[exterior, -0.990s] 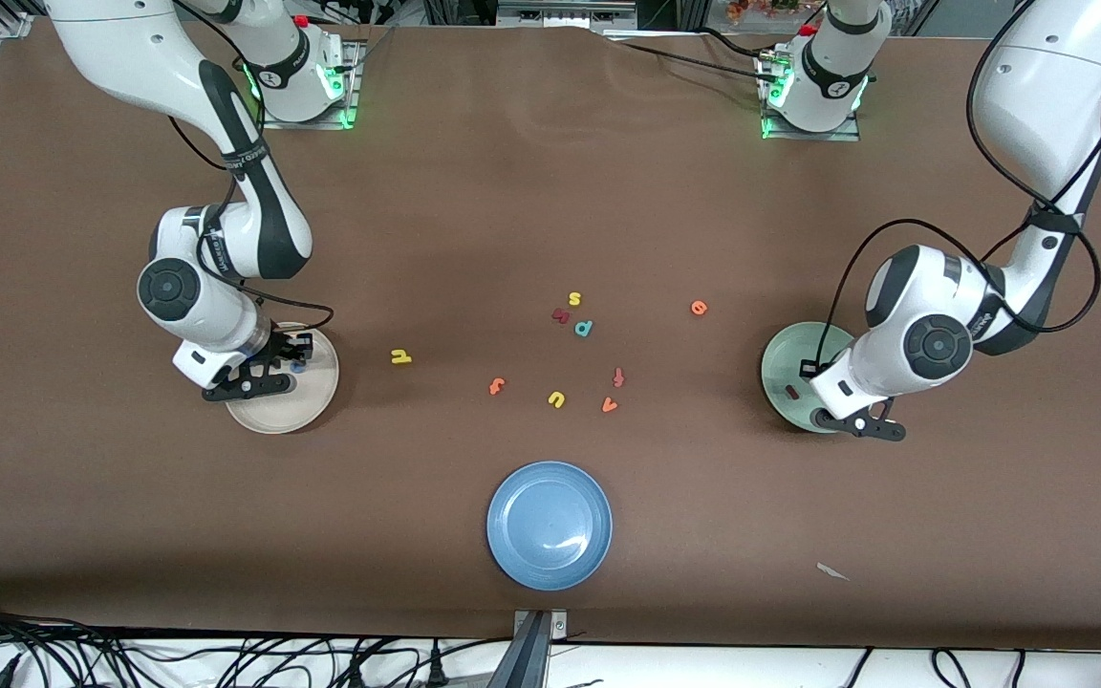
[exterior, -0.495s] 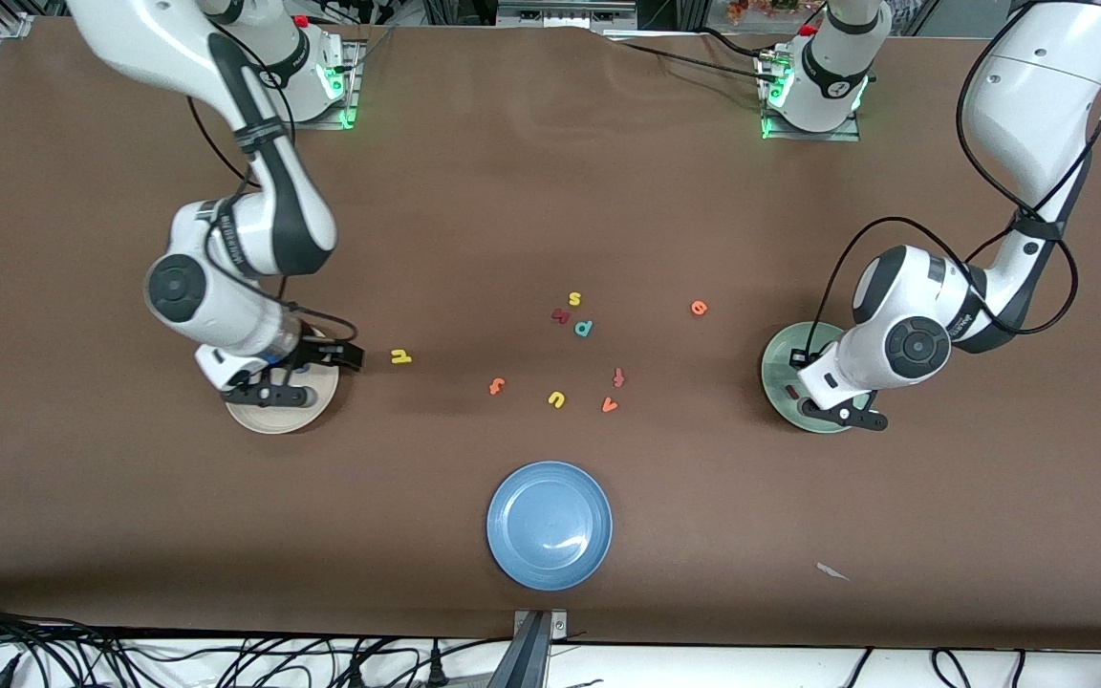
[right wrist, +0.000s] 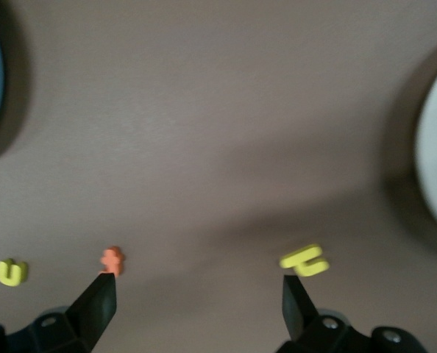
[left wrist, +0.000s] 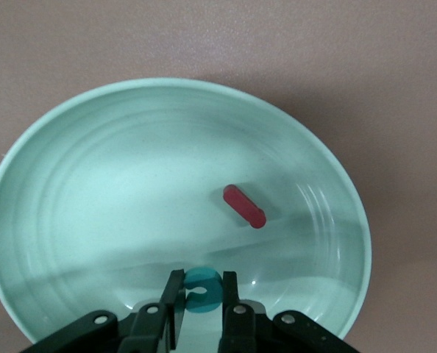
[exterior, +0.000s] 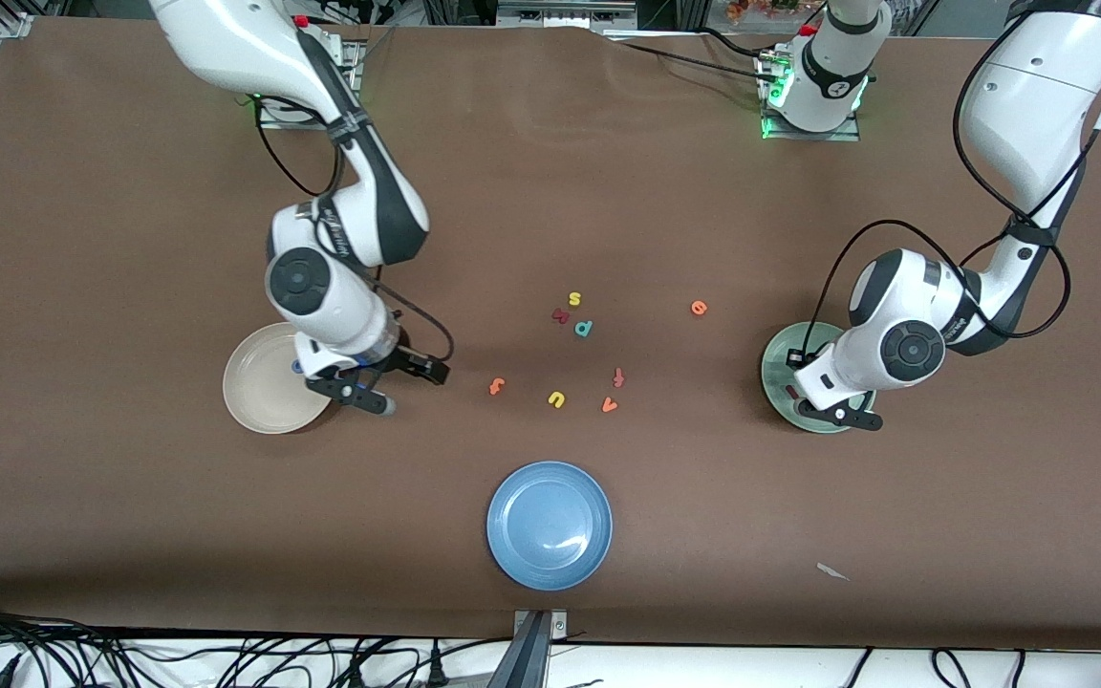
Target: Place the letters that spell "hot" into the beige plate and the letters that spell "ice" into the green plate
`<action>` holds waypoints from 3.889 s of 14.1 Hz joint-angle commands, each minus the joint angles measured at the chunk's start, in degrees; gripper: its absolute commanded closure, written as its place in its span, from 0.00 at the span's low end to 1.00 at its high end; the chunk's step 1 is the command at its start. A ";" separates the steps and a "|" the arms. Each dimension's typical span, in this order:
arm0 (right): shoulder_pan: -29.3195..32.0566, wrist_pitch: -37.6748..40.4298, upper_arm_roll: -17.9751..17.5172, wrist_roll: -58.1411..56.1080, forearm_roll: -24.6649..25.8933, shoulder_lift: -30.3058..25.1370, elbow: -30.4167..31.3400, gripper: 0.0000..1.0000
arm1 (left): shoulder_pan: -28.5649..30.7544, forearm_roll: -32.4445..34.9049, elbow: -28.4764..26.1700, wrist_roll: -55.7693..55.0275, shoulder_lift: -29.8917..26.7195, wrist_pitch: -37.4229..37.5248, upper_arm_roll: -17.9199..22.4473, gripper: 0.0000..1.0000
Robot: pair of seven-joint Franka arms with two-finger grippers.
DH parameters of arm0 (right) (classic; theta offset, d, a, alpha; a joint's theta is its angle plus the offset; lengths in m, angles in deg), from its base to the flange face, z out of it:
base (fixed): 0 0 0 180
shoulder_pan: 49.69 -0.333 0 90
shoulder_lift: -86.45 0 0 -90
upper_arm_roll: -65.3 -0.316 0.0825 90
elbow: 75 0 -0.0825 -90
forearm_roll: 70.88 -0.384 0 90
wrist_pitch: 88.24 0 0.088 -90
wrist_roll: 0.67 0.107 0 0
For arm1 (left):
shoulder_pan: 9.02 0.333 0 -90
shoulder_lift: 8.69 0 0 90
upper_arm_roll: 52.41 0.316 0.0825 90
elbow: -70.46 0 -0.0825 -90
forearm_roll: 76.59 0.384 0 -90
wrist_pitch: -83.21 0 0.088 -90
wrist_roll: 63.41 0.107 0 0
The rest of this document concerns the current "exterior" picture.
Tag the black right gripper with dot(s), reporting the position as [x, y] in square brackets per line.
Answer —
[404, 362]

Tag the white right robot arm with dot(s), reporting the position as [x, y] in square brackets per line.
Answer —
[226, 38]

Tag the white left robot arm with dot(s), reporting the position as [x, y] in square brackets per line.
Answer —
[1038, 105]

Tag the green round plate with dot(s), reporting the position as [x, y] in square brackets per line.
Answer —
[775, 382]

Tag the beige round plate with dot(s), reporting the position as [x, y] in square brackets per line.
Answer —
[264, 382]

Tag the blue round plate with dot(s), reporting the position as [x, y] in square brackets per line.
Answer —
[549, 526]

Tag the white paper scrap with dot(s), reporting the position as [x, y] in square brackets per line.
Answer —
[832, 571]

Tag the black power plug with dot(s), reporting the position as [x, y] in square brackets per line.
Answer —
[436, 669]

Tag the brown table cover sheet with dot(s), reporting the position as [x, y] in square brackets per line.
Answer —
[130, 526]

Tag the orange artificial flowers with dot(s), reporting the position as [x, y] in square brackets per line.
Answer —
[770, 10]

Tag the silver metal device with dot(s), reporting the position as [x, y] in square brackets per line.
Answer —
[565, 14]

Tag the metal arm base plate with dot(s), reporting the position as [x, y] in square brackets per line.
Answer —
[273, 119]
[818, 136]

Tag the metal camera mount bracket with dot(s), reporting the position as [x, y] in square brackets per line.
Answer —
[531, 659]

